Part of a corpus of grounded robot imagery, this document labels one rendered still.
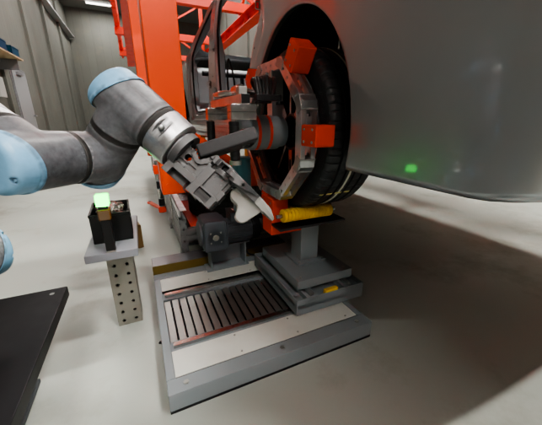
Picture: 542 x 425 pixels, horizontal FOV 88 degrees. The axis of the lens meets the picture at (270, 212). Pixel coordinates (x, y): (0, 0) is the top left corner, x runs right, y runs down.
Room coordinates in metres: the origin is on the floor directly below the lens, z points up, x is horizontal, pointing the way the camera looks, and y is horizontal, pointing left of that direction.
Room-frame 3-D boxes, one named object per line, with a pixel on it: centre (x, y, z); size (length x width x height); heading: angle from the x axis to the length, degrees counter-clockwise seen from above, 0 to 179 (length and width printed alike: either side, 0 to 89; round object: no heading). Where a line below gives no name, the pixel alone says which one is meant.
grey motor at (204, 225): (1.49, 0.20, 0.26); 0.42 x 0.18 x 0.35; 115
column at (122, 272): (1.13, 0.67, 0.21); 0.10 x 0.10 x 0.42; 25
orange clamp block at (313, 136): (0.97, -0.16, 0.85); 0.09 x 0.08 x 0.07; 25
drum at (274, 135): (1.22, 0.05, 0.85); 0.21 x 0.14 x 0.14; 115
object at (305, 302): (1.32, -0.17, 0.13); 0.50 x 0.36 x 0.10; 25
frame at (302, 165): (1.25, -0.02, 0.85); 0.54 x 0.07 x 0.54; 25
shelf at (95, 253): (1.11, 0.66, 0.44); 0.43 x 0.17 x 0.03; 25
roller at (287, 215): (1.18, -0.16, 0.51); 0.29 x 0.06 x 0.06; 115
